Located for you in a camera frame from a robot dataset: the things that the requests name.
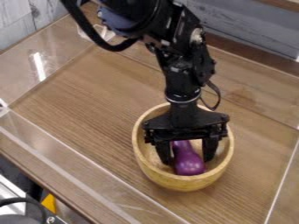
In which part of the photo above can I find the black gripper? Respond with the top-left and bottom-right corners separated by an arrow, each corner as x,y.
143,100 -> 230,165

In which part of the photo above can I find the purple toy eggplant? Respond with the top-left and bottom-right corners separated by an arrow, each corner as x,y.
173,140 -> 206,176

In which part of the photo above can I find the brown wooden bowl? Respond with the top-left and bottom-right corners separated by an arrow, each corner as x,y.
133,103 -> 235,192

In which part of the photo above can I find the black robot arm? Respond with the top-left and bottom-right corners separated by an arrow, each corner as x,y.
99,0 -> 230,165

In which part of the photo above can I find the yellow warning sticker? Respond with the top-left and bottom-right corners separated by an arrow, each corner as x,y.
42,193 -> 58,214

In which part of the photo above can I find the clear acrylic corner bracket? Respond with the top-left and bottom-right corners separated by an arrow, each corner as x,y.
78,24 -> 117,42

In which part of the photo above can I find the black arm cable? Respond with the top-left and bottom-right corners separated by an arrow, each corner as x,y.
59,0 -> 142,53

